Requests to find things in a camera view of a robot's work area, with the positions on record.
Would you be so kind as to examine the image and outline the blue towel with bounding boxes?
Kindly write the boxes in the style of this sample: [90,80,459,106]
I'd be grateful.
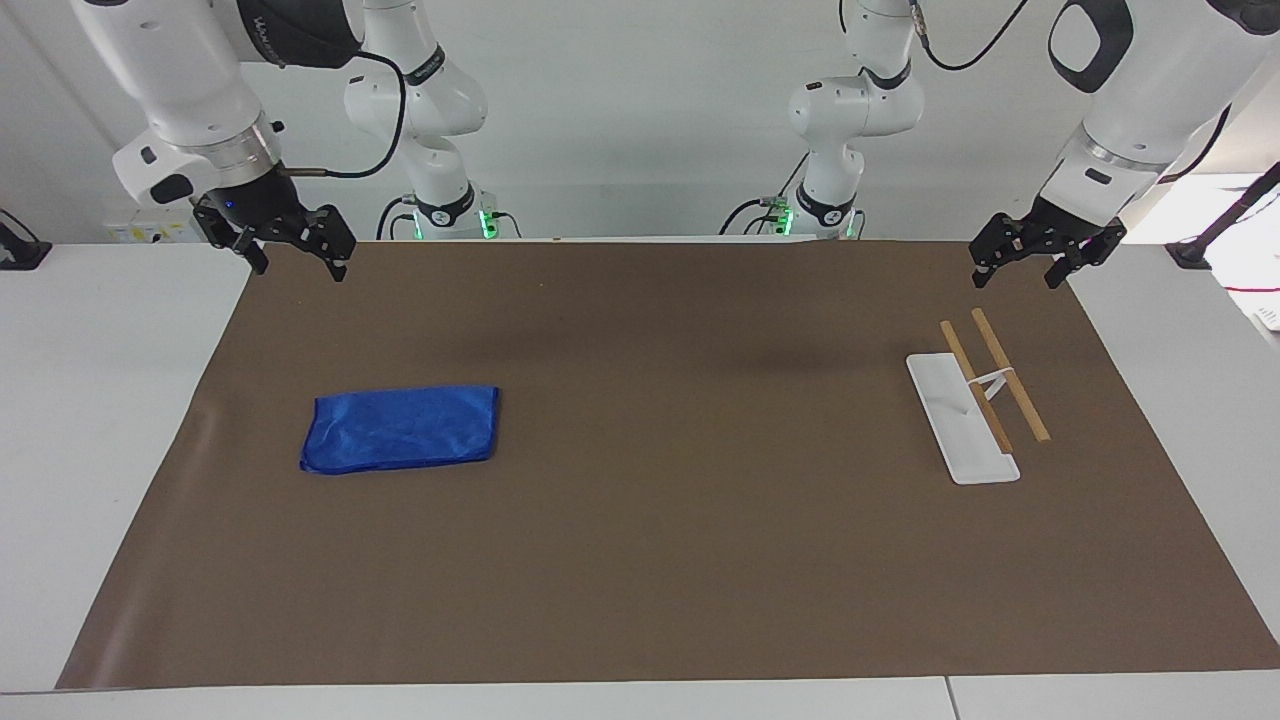
[299,384,502,477]

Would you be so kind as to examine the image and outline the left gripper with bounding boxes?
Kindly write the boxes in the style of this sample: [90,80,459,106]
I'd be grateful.
[967,194,1129,292]

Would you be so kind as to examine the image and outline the white power strip yellow label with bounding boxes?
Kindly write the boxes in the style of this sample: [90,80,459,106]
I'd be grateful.
[103,207,206,246]

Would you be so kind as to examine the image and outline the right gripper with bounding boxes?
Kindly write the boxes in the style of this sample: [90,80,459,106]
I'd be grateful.
[192,160,358,284]

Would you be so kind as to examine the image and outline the black stand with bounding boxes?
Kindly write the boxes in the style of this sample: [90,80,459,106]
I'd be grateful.
[1164,160,1280,272]
[0,208,53,272]

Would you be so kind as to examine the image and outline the white towel rack wooden bars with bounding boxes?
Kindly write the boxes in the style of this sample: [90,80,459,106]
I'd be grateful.
[904,306,1053,487]

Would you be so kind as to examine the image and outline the black cable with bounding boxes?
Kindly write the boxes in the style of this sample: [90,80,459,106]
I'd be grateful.
[276,49,409,181]
[376,194,417,242]
[718,152,811,237]
[1156,103,1233,187]
[908,0,1033,73]

